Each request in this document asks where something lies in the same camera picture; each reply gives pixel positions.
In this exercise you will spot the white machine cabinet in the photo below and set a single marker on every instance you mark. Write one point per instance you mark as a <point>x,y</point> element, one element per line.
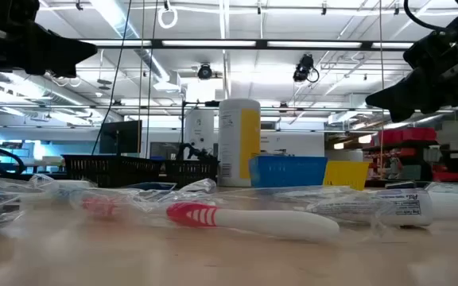
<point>199,131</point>

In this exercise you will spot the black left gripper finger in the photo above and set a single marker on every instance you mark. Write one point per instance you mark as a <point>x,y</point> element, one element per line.
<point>62,53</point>
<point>68,72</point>

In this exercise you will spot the silver nail clipper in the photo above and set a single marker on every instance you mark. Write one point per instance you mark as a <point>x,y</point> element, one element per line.
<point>199,186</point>

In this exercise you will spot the blue plastic basket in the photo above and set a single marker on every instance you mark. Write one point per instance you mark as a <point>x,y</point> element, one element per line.
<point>288,171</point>

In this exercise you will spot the black monitor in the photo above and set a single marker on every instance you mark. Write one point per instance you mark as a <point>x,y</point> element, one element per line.
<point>121,137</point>

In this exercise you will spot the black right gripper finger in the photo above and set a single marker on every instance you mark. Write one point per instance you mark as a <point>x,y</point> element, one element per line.
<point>402,115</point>
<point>416,93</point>

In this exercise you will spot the white toothpaste tube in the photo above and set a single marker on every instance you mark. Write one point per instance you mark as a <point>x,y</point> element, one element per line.
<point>408,206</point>

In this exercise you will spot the red white toothbrush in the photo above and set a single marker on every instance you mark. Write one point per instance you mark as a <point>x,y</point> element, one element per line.
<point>272,224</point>

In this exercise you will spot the black background robot arm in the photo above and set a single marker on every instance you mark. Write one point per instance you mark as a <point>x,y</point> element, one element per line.
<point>197,153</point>

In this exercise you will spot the yellow plastic basket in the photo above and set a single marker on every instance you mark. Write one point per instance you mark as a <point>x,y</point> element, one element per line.
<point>348,175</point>

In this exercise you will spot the black frame bar with lights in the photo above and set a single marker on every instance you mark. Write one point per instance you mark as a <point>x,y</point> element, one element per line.
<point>213,43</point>

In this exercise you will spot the black dome camera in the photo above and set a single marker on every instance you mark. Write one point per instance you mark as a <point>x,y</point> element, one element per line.
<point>204,72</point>

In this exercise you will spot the red storage bins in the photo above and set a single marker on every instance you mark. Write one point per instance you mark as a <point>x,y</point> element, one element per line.
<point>408,136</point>

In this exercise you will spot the white yellow wipes canister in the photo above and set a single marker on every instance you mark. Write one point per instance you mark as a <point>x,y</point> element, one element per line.
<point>233,143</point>

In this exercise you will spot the black plastic basket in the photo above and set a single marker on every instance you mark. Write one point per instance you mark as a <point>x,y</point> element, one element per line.
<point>189,172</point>
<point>109,171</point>

